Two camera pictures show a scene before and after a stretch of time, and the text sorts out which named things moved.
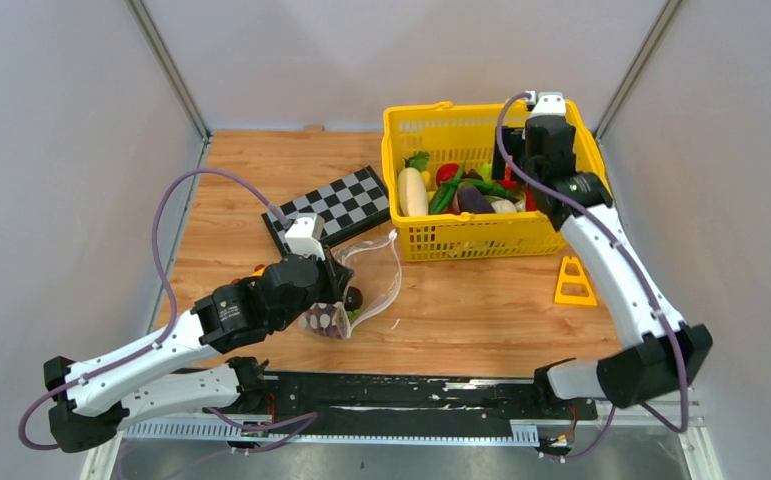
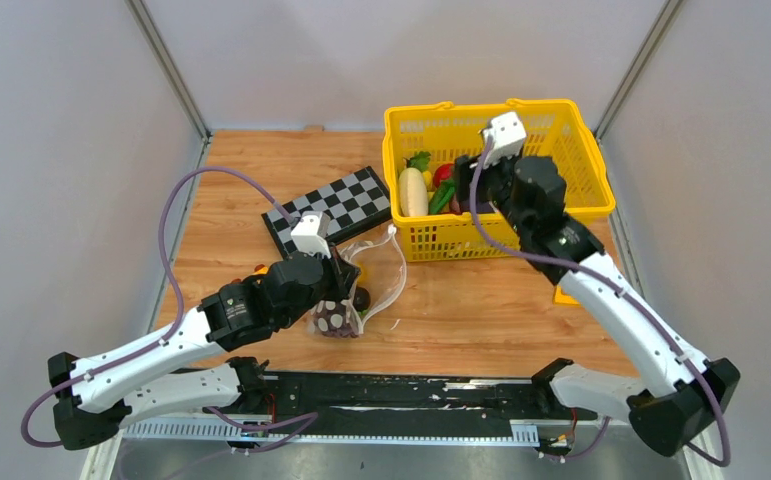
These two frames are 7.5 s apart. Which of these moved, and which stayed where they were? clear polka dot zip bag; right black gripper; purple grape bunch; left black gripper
Moved: right black gripper
Stayed: clear polka dot zip bag; purple grape bunch; left black gripper
